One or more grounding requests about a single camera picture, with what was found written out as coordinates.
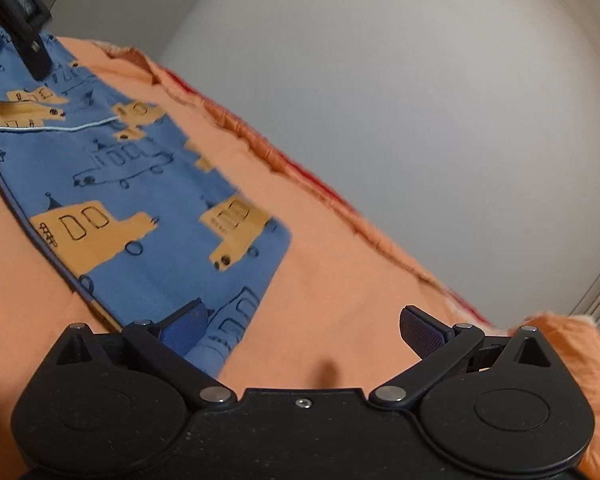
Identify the orange pillow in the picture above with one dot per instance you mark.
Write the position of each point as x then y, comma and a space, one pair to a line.
580, 360

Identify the blue car print pants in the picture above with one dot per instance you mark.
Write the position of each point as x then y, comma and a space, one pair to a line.
130, 185

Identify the white door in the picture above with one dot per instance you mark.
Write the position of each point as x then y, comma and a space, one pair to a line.
120, 0

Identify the orange bed sheet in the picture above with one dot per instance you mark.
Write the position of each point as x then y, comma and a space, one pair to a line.
355, 285

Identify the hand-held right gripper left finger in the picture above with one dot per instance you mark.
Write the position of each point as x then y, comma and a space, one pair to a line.
185, 330

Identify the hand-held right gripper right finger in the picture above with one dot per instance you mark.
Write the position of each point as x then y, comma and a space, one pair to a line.
425, 334

